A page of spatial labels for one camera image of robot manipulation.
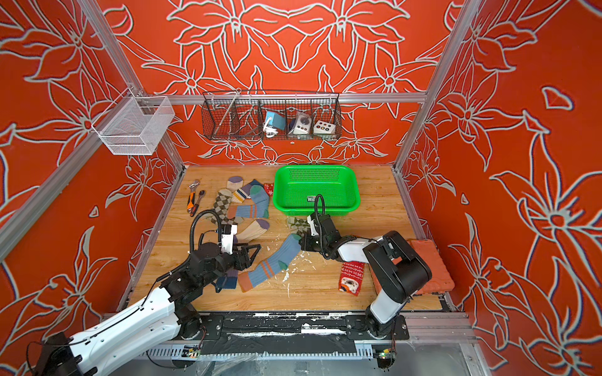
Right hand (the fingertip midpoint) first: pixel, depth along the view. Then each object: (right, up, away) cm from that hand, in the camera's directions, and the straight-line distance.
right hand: (294, 242), depth 90 cm
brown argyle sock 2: (+2, +6, +6) cm, 8 cm away
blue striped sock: (-8, -8, -4) cm, 12 cm away
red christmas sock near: (+21, -11, -7) cm, 25 cm away
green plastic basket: (0, +21, +21) cm, 30 cm away
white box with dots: (+12, +46, +4) cm, 48 cm away
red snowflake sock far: (-12, +21, +19) cm, 31 cm away
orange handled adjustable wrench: (-49, +17, +17) cm, 54 cm away
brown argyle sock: (-33, +14, +14) cm, 38 cm away
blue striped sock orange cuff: (-16, +12, +14) cm, 24 cm away
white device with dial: (+3, +47, +1) cm, 47 cm away
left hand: (-13, +2, -13) cm, 18 cm away
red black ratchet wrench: (-44, +19, +17) cm, 51 cm away
